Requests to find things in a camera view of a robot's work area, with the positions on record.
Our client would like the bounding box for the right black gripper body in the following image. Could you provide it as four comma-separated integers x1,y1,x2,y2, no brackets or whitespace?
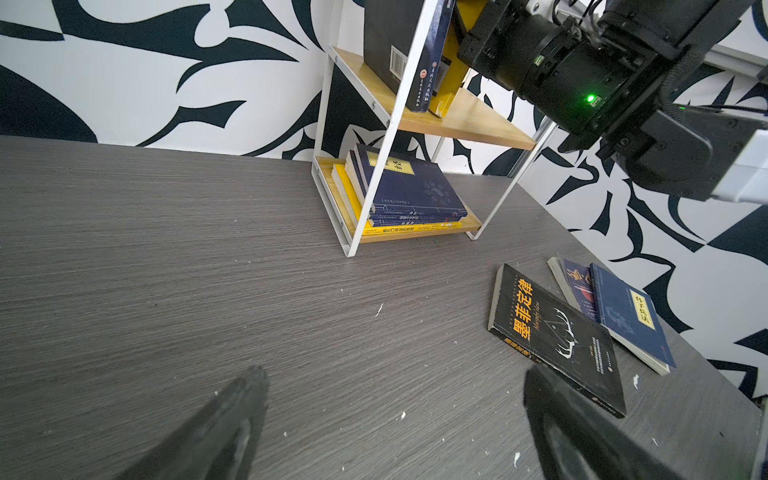
458,1,656,135

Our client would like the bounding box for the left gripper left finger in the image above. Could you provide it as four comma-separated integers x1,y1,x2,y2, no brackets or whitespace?
116,366,269,479

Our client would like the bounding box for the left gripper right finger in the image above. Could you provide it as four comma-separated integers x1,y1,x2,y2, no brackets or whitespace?
523,365,680,479

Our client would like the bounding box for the black Murphy's law book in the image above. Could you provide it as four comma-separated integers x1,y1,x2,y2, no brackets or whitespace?
487,263,627,419

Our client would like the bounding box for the yellow cartoon cover book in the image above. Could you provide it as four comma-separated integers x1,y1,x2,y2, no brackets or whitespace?
429,0,486,118

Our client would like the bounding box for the navy Yijing book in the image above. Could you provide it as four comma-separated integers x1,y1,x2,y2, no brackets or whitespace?
369,153,468,226

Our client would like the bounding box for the navy book with figures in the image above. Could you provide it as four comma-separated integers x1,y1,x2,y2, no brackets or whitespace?
343,154,464,228
346,149,466,224

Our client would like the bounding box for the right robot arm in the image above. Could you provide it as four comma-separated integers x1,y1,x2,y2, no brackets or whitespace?
458,1,767,204

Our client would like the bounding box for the white wooden bookshelf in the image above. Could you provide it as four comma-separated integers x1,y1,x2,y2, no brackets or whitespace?
312,1,557,258

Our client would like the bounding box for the navy book yellow label right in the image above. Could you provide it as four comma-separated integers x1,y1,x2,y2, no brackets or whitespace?
590,263,676,376

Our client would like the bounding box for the purple book under right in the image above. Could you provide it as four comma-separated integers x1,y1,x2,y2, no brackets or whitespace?
547,257,599,322

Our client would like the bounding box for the black book leaning on shelf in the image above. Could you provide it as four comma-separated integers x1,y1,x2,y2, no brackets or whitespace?
363,0,431,112

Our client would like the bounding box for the yellow book in shelf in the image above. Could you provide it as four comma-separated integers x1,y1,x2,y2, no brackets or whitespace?
331,164,463,236

